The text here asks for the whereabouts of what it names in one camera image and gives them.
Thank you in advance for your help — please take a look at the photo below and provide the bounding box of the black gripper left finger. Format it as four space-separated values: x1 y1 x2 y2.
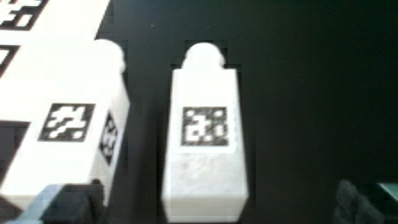
11 179 108 224

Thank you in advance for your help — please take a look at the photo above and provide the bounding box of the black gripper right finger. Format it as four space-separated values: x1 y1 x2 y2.
332 180 398 224

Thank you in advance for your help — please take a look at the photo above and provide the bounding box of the white table leg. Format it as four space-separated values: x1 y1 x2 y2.
162 42 249 223
0 39 130 208

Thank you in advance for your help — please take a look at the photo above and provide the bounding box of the white table leg far left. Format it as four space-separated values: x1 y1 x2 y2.
0 39 130 208

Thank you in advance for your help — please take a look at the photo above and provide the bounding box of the white sheet with markers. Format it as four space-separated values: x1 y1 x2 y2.
0 0 112 123

